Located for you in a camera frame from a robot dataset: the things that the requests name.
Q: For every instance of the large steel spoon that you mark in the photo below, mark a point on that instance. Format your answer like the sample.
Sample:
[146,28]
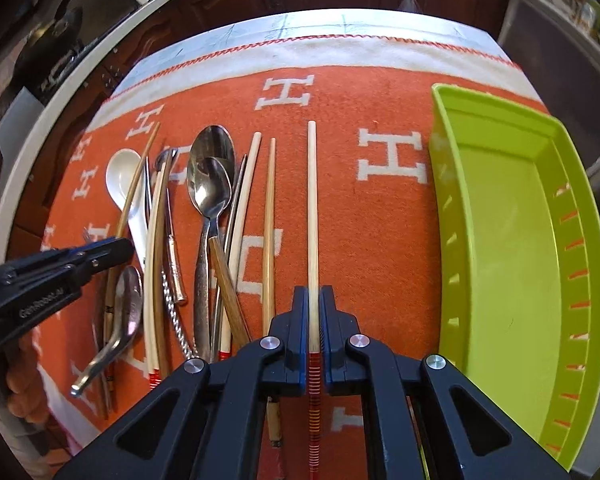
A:
[215,141]

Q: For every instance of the small steel spoon bent handle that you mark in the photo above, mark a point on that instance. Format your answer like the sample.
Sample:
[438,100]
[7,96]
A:
[128,309]

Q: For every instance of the twisted handle steel utensil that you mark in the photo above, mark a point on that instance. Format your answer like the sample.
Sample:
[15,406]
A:
[171,293]

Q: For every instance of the light chopstick red striped end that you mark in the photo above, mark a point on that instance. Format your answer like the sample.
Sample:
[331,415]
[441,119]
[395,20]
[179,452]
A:
[314,378]

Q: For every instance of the curved bamboo chopstick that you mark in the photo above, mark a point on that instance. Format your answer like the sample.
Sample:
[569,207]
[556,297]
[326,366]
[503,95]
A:
[152,278]

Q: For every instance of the black wok on stove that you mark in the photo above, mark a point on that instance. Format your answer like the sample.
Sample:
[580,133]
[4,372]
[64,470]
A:
[48,52]

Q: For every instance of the lime green plastic utensil tray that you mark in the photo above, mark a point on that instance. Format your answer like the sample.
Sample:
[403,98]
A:
[520,263]

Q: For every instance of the steel spoon hammered handle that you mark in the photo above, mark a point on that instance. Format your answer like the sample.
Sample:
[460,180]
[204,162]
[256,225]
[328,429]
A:
[210,191]

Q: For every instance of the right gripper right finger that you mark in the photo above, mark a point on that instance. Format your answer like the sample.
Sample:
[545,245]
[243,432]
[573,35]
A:
[341,374]

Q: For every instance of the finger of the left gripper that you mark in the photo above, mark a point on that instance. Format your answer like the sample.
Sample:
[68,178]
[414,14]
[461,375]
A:
[87,259]

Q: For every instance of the steel dishwasher front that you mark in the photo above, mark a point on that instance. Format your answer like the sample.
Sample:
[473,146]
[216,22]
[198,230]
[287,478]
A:
[563,68]

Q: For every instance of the thin brown wooden chopstick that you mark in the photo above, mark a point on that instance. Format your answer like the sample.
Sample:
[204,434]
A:
[122,179]

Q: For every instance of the orange blanket with white H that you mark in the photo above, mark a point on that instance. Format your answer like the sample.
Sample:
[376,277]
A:
[362,100]

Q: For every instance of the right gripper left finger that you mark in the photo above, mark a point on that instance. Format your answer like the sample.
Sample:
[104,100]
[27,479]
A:
[286,373]

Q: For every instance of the wooden handled spoon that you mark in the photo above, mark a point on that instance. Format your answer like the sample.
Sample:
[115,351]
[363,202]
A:
[236,318]

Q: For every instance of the pale chopstick red end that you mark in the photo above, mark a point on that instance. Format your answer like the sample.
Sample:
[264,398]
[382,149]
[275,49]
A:
[236,243]

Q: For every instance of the light bamboo chopstick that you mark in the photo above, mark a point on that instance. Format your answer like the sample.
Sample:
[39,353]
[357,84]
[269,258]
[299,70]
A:
[268,287]

